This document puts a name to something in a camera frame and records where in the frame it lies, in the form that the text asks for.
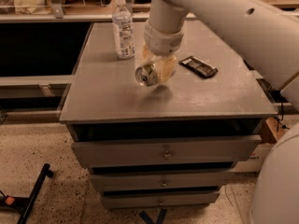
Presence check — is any translucent yellowish gripper finger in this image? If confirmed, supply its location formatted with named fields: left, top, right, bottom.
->
left=154, top=61, right=176, bottom=84

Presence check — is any silver green 7up can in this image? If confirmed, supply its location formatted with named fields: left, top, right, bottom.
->
left=135, top=63, right=158, bottom=86

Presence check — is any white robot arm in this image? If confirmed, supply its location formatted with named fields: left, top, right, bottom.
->
left=144, top=0, right=299, bottom=224

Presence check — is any black snack bar packet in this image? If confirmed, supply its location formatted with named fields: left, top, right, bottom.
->
left=178, top=56, right=218, bottom=78

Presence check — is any clear plastic water bottle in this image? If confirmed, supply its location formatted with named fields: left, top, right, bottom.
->
left=112, top=0, right=135, bottom=59

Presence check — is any grey drawer cabinet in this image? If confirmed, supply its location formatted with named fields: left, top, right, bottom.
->
left=60, top=21, right=276, bottom=197

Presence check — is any top grey drawer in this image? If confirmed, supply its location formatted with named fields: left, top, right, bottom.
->
left=72, top=134, right=261, bottom=168

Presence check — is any grey drawer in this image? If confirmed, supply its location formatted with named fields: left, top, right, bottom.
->
left=90, top=169, right=235, bottom=193
left=101, top=190, right=220, bottom=209
left=72, top=134, right=261, bottom=168

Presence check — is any middle grey drawer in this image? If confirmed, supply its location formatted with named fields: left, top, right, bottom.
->
left=90, top=169, right=235, bottom=193

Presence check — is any cardboard box with white side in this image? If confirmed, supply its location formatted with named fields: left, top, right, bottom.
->
left=235, top=118, right=285, bottom=173

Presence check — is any bottom grey drawer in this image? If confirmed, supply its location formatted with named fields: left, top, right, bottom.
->
left=101, top=190, right=220, bottom=209

